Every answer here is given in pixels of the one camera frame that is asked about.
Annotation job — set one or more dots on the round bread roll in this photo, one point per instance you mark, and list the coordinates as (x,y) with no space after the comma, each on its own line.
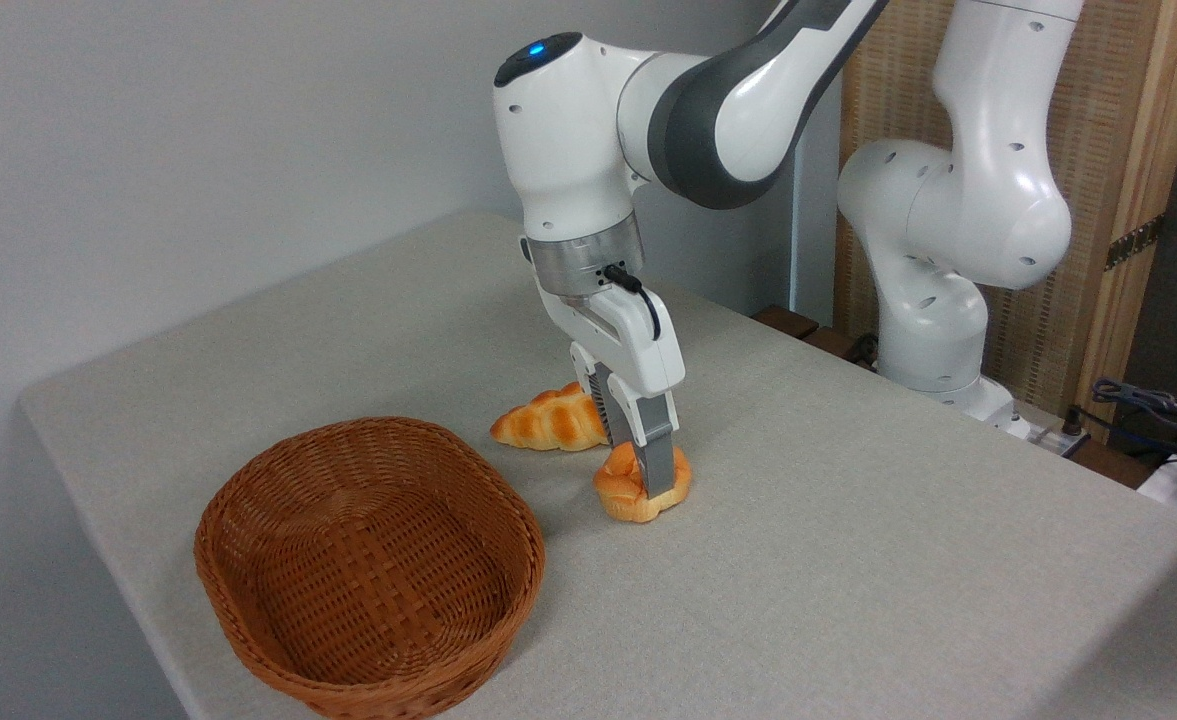
(623,495)

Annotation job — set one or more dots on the beige fabric table cover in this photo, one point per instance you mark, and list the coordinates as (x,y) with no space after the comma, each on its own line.
(848,560)

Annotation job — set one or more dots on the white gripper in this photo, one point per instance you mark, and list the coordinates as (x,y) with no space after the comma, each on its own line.
(638,345)

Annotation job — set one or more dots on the metal screen hinge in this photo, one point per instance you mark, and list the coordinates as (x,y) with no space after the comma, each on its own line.
(1135,241)

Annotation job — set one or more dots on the long braided bread loaf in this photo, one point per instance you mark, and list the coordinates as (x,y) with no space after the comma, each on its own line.
(548,420)

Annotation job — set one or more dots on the brown wicker basket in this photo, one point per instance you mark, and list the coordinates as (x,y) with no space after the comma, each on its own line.
(368,570)

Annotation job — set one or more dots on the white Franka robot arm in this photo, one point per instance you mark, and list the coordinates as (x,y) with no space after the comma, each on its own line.
(588,130)

